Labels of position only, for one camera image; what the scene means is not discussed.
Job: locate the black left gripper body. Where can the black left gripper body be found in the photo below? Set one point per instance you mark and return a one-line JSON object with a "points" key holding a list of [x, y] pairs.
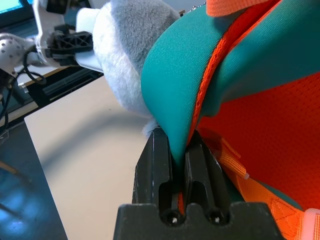
{"points": [[61, 57]]}

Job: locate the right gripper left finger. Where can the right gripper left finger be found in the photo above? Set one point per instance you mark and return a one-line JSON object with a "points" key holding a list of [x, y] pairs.
{"points": [[152, 170]]}

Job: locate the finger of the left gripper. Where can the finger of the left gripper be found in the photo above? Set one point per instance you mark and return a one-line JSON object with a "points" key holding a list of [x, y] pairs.
{"points": [[72, 42]]}

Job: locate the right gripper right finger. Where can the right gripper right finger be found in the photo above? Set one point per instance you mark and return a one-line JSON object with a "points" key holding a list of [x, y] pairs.
{"points": [[200, 175]]}

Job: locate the computer monitor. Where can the computer monitor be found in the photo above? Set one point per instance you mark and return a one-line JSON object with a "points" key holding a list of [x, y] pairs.
{"points": [[12, 10]]}

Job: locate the teal orange backpack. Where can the teal orange backpack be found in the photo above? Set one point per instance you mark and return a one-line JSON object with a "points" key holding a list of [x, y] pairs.
{"points": [[250, 112]]}

